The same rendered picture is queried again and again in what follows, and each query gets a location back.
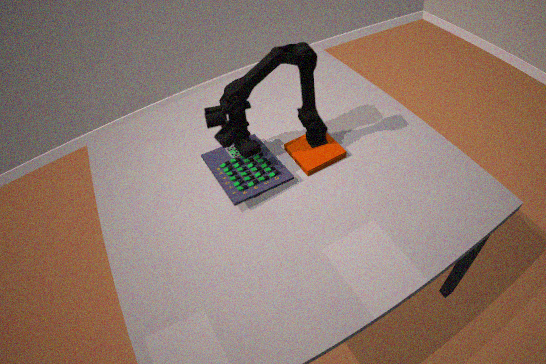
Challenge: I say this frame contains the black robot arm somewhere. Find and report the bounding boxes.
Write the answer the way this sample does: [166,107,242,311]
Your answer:
[204,42,328,148]

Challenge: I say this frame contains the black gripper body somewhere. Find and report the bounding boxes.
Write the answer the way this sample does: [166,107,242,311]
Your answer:
[226,120,261,158]

